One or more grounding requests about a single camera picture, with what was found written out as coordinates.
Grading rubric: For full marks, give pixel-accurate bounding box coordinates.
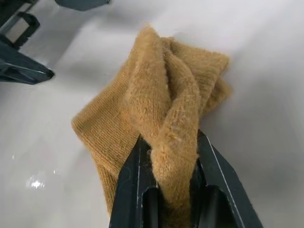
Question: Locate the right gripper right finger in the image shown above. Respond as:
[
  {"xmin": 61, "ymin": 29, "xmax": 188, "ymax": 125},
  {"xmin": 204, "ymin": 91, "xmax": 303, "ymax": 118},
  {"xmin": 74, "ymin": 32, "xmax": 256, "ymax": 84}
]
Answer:
[{"xmin": 189, "ymin": 129, "xmax": 264, "ymax": 228}]

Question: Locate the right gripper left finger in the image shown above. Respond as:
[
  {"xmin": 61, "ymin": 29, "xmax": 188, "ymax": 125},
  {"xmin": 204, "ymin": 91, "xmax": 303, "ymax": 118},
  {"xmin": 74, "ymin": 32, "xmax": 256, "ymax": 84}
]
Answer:
[{"xmin": 108, "ymin": 135, "xmax": 167, "ymax": 228}]

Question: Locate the mustard yellow knitted cloth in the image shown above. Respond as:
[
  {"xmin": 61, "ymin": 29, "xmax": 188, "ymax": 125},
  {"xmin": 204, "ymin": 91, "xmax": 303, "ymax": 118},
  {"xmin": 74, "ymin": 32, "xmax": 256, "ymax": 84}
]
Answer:
[{"xmin": 70, "ymin": 21, "xmax": 235, "ymax": 228}]

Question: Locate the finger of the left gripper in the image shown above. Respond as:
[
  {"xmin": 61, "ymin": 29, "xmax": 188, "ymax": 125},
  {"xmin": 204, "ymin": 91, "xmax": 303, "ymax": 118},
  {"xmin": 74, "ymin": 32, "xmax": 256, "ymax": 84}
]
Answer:
[
  {"xmin": 0, "ymin": 0, "xmax": 41, "ymax": 48},
  {"xmin": 0, "ymin": 34, "xmax": 56, "ymax": 86}
]

